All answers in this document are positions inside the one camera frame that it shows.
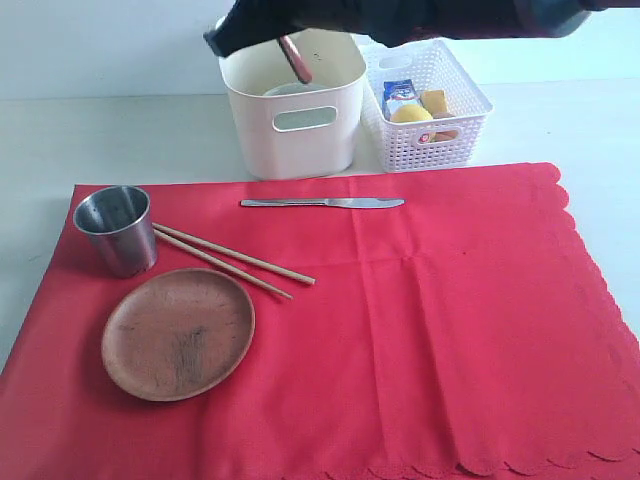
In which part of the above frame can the stainless steel cup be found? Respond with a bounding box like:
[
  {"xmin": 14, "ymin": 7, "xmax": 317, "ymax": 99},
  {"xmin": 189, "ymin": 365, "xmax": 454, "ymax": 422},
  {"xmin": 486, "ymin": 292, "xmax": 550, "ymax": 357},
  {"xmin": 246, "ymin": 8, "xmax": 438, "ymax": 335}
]
[{"xmin": 73, "ymin": 185, "xmax": 158, "ymax": 278}]

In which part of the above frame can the yellow lemon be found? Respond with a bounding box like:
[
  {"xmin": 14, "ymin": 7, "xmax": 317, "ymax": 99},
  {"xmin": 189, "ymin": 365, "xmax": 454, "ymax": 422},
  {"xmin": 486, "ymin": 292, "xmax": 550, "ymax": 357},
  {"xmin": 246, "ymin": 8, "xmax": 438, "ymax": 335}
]
[{"xmin": 390, "ymin": 104, "xmax": 433, "ymax": 124}]

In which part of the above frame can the cream plastic storage bin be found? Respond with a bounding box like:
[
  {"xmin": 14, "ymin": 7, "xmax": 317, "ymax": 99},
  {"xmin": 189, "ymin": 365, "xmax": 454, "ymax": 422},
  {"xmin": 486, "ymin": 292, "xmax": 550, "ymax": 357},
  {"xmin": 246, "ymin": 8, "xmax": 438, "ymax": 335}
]
[{"xmin": 219, "ymin": 30, "xmax": 366, "ymax": 180}]

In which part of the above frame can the red table cloth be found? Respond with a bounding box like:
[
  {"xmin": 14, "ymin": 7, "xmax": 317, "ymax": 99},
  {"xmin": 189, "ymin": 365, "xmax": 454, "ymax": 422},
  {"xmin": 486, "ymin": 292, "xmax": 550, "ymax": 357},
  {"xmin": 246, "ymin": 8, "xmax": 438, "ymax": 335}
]
[{"xmin": 1, "ymin": 163, "xmax": 639, "ymax": 479}]

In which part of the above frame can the yellow cheese wedge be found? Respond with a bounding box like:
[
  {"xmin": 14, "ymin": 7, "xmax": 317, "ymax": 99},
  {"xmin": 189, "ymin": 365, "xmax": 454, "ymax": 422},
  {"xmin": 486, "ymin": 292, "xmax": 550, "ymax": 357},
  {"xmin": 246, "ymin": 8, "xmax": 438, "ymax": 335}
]
[{"xmin": 420, "ymin": 89, "xmax": 448, "ymax": 116}]

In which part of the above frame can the pale green ceramic bowl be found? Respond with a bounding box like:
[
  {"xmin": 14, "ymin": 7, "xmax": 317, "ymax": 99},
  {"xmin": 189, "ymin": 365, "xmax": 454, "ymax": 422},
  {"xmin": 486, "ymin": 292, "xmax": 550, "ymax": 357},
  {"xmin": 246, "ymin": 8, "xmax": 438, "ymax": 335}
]
[{"xmin": 264, "ymin": 83, "xmax": 336, "ymax": 132}]

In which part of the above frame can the brown wooden plate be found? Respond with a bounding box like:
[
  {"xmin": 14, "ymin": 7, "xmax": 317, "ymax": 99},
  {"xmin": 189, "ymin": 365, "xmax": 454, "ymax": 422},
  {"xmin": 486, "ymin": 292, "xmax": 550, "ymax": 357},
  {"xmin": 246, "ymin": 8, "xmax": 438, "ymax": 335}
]
[{"xmin": 101, "ymin": 268, "xmax": 256, "ymax": 402}]

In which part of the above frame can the white perforated plastic basket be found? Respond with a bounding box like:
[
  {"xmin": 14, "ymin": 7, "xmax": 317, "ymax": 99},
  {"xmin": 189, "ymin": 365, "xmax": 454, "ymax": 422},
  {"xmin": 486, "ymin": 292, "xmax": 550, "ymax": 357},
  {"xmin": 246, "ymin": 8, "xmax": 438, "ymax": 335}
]
[{"xmin": 359, "ymin": 40, "xmax": 493, "ymax": 172}]

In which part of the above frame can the brown egg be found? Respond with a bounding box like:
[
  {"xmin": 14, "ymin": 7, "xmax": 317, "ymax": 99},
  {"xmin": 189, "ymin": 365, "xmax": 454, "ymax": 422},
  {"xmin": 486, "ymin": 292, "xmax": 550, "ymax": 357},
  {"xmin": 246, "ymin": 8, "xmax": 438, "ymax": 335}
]
[{"xmin": 432, "ymin": 111, "xmax": 458, "ymax": 142}]

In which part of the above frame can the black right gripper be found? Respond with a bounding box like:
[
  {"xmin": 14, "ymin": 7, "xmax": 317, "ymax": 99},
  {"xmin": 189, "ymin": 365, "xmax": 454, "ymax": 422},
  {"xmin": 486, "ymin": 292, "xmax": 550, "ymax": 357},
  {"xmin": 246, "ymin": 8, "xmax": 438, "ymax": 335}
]
[{"xmin": 203, "ymin": 1, "xmax": 410, "ymax": 57}]

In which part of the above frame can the silver table knife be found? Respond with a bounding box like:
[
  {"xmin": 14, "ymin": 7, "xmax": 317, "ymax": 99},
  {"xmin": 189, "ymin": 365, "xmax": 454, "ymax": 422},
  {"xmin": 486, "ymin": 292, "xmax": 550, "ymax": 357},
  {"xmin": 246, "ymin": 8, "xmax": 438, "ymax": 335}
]
[{"xmin": 240, "ymin": 197, "xmax": 405, "ymax": 209}]

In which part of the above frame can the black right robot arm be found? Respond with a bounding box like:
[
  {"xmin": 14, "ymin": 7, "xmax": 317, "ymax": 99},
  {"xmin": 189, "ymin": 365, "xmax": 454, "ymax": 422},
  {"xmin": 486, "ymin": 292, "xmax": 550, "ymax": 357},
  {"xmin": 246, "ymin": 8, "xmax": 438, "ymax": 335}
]
[{"xmin": 204, "ymin": 0, "xmax": 639, "ymax": 57}]

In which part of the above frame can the small milk carton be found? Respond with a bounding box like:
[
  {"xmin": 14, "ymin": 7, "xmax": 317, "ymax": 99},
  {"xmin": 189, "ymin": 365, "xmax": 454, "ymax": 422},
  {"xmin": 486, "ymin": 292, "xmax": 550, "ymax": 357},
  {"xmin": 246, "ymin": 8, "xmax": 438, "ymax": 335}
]
[{"xmin": 381, "ymin": 79, "xmax": 421, "ymax": 120}]

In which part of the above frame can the wooden chopstick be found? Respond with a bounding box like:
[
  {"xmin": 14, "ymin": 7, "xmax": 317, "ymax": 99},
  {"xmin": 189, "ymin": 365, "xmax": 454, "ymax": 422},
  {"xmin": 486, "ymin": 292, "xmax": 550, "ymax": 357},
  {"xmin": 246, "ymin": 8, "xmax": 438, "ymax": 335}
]
[
  {"xmin": 153, "ymin": 222, "xmax": 316, "ymax": 285},
  {"xmin": 153, "ymin": 228, "xmax": 293, "ymax": 299}
]

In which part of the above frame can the dark wooden spoon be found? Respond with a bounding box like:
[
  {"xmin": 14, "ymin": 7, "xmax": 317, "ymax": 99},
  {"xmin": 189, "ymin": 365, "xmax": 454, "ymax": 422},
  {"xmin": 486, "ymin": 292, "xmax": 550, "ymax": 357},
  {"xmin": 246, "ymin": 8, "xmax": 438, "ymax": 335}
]
[{"xmin": 277, "ymin": 36, "xmax": 313, "ymax": 84}]

